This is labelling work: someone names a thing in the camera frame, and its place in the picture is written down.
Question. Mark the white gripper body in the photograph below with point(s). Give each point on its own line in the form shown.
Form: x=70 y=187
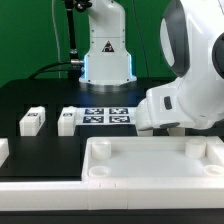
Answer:
x=159 y=109

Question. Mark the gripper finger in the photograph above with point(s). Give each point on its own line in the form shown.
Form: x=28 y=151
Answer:
x=145 y=133

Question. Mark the white desk top tray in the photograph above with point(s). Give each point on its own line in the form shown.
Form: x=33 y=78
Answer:
x=153 y=157

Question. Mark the fiducial marker sheet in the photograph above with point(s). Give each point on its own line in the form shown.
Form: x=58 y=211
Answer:
x=105 y=116

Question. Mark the white left obstacle block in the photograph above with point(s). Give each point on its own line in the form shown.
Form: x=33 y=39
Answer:
x=4 y=150

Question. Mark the white front obstacle rail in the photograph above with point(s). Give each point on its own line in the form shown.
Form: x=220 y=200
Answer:
x=45 y=196

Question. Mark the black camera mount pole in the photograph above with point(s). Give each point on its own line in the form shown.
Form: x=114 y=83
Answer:
x=81 y=6

